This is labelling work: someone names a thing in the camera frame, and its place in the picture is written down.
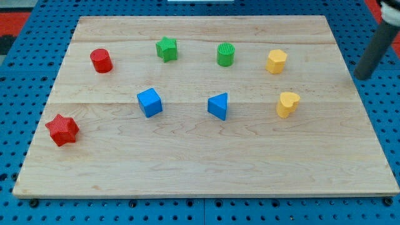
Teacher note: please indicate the yellow heart block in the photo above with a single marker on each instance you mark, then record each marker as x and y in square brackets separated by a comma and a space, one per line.
[287, 104]

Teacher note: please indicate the green star block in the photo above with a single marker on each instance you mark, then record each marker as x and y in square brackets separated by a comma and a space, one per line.
[167, 49]

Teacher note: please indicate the red cylinder block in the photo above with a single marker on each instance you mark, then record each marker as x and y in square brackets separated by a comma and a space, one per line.
[101, 60]

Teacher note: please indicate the green cylinder block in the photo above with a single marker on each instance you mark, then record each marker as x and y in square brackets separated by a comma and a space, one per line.
[225, 54]

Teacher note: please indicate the yellow hexagon block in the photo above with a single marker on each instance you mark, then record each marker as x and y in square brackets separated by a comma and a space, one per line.
[276, 61]

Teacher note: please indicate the wooden board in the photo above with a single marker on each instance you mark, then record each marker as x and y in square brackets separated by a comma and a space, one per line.
[325, 148]

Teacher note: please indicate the red star block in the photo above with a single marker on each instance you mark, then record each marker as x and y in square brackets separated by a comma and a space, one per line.
[62, 130]

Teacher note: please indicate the grey cylindrical robot arm stick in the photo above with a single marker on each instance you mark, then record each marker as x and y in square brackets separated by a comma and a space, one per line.
[380, 42]

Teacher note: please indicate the blue triangle block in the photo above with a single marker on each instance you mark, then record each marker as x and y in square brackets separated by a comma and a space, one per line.
[218, 106]

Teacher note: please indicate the blue cube block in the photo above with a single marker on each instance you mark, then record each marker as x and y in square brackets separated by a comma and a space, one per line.
[150, 102]

